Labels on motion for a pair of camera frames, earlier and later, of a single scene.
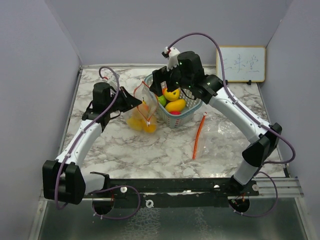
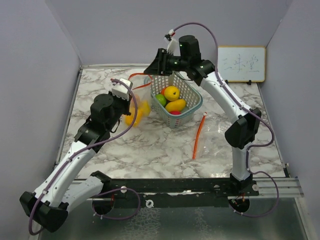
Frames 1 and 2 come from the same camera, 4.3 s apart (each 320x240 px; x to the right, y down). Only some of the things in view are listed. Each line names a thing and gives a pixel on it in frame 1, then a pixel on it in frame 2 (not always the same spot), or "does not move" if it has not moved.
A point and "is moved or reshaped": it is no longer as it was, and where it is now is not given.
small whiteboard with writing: [242, 64] does not move
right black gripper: [160, 76] to [157, 66]
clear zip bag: [142, 118] is moved or reshaped
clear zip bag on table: [218, 140] does not move
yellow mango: [178, 105] does not move
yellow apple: [172, 96] does not move
